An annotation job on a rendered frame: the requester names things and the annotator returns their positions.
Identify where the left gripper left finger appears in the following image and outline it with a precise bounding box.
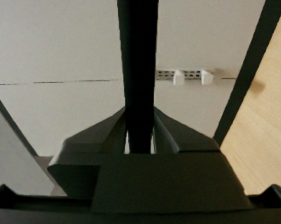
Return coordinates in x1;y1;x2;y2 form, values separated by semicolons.
56;106;127;153

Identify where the light grey wall panel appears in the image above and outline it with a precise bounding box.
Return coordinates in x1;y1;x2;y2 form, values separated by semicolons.
0;0;281;156

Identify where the black metal bar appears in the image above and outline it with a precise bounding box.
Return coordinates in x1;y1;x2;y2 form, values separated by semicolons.
117;0;159;153

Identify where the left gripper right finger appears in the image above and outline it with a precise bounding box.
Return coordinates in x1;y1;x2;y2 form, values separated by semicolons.
152;106;223;153

